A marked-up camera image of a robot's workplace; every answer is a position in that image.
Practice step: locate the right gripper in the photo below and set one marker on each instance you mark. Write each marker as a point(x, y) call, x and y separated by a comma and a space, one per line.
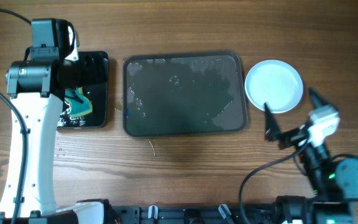
point(293, 140)

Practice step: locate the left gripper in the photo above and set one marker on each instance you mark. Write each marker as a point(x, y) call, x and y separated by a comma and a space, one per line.
point(89, 77)

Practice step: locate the blue and yellow sponge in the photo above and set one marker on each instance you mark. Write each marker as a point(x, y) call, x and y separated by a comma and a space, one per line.
point(79, 105)

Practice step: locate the light blue plate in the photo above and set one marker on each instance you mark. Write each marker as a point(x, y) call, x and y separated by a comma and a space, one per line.
point(275, 83)

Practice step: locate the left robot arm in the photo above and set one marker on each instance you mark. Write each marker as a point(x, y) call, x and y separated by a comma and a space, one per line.
point(37, 91)

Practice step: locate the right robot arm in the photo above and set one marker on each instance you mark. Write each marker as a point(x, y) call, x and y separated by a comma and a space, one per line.
point(333, 179)

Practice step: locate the black water tray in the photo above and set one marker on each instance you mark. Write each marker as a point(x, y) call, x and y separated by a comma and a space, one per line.
point(97, 94)

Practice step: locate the dark grey serving tray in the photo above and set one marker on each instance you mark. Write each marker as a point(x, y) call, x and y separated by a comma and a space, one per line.
point(187, 93)

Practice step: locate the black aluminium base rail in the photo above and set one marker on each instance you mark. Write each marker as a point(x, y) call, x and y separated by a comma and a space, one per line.
point(191, 214)

